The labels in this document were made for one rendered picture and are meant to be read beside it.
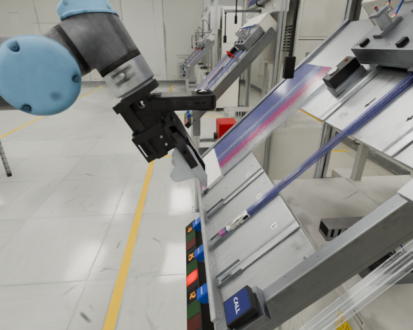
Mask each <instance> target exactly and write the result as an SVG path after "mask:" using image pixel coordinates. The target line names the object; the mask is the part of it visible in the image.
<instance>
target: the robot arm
mask: <svg viewBox="0 0 413 330"><path fill-rule="evenodd" d="M56 11H57V13H58V15H59V17H60V21H61V22H60V23H58V25H56V26H54V27H52V28H50V29H48V30H46V31H44V32H42V33H41V34H39V35H34V34H26V35H18V36H13V35H0V111H9V110H21V111H23V112H25V113H28V114H31V115H37V116H51V115H56V114H58V113H61V112H63V111H65V110H66V109H68V108H70V107H71V106H72V105H73V104H74V103H75V101H76V100H77V98H78V96H79V93H80V91H81V81H82V78H81V77H83V76H85V75H86V74H88V73H90V72H91V71H92V70H94V69H96V70H97V71H98V72H99V74H100V75H101V76H102V77H103V79H104V80H105V82H106V83H107V85H108V86H109V87H110V89H111V90H112V92H113V93H114V94H115V96H116V97H117V98H122V100H120V102H119V103H117V104H116V106H114V107H112V109H113V110H114V111H115V112H116V114H117V115H118V114H119V113H120V114H121V116H122V117H123V118H124V120H125V121H126V123H127V124H128V125H129V127H130V129H131V130H132V131H133V133H132V139H131V140H132V142H133V143H134V144H135V146H136V147H137V148H138V150H139V151H140V152H141V154H142V155H143V156H144V158H145V159H146V160H147V162H148V163H150V162H151V161H153V160H155V159H157V158H158V159H160V158H162V157H164V156H165V155H167V154H168V151H170V150H171V149H174V150H173V152H172V161H171V162H172V165H173V166H175V167H174V169H173V170H172V171H171V173H170V177H171V179H172V180H173V181H175V182H179V181H184V180H187V179H192V178H198V180H199V181H200V182H201V183H202V184H203V186H204V187H206V186H207V174H206V172H205V163H204V161H203V159H202V158H201V156H200V154H199V152H198V150H197V148H196V146H195V145H194V143H193V142H192V140H191V138H190V136H189V134H188V133H187V131H186V129H185V127H184V125H183V123H182V121H181V120H180V118H179V117H178V115H177V114H176V113H175V111H189V110H198V111H208V110H211V109H215V108H216V95H215V93H214V92H213V91H212V90H209V89H202V90H197V91H189V92H159V93H152V94H150V92H151V91H153V90H155V89H156V88H157V87H158V86H159V83H158V82H157V80H156V79H153V77H154V74H153V71H152V70H151V68H150V67H149V66H148V63H147V62H146V60H145V59H144V57H143V56H142V54H141V53H140V51H139V50H138V48H137V46H136V45H135V43H134V41H133V40H132V38H131V36H130V35H129V33H128V31H127V30H126V28H125V27H124V25H123V23H122V22H121V20H120V19H119V15H118V13H117V12H115V10H114V9H113V7H112V6H111V4H110V3H109V1H108V0H61V1H60V2H59V4H58V6H57V8H56ZM141 101H143V102H142V103H143V105H142V104H141ZM139 146H140V147H141V148H142V150H143V151H144V152H143V151H142V150H141V148H140V147H139ZM144 153H145V154H146V155H147V156H146V155H145V154H144Z"/></svg>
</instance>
